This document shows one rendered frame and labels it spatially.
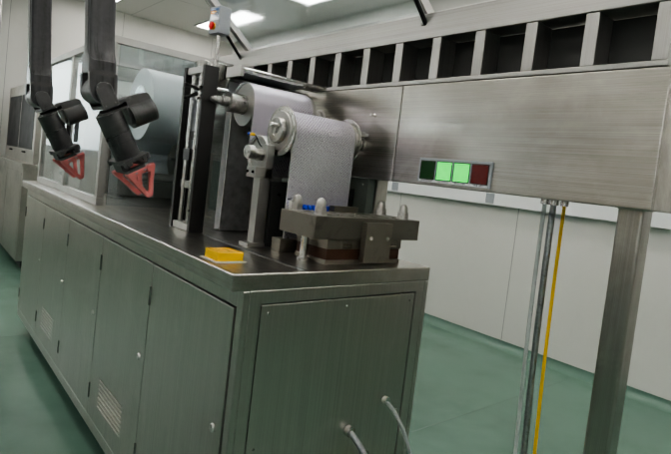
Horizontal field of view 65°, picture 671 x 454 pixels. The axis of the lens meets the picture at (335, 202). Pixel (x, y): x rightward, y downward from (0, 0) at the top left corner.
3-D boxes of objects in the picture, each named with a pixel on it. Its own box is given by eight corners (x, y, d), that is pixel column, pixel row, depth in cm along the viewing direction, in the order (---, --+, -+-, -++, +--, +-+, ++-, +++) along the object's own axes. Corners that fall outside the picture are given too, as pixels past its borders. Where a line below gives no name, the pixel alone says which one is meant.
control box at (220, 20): (204, 33, 197) (207, 6, 197) (219, 37, 202) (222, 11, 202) (214, 31, 192) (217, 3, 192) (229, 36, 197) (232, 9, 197)
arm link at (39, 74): (24, -48, 149) (34, -57, 141) (47, -42, 153) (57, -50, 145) (23, 107, 153) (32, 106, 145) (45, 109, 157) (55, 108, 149)
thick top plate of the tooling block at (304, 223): (279, 229, 147) (281, 208, 146) (380, 231, 172) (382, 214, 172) (314, 238, 135) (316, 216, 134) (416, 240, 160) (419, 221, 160)
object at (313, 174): (284, 211, 152) (292, 147, 151) (345, 214, 167) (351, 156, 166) (285, 211, 152) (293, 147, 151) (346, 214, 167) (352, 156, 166)
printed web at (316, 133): (218, 229, 182) (234, 83, 180) (275, 230, 197) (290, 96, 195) (281, 249, 153) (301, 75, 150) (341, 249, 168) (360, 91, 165)
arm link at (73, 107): (25, 94, 152) (33, 93, 146) (65, 81, 159) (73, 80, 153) (45, 133, 157) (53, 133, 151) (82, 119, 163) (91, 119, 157)
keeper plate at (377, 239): (357, 260, 145) (362, 222, 145) (383, 260, 152) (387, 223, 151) (363, 262, 144) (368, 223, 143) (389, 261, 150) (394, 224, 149)
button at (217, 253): (204, 256, 130) (205, 246, 130) (229, 256, 135) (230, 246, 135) (217, 262, 125) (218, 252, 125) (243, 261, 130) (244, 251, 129)
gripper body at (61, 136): (72, 148, 163) (61, 126, 160) (82, 150, 155) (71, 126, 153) (51, 157, 159) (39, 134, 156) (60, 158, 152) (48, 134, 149)
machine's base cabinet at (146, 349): (14, 330, 312) (26, 187, 308) (124, 320, 354) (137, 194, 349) (200, 662, 120) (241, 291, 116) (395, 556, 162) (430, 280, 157)
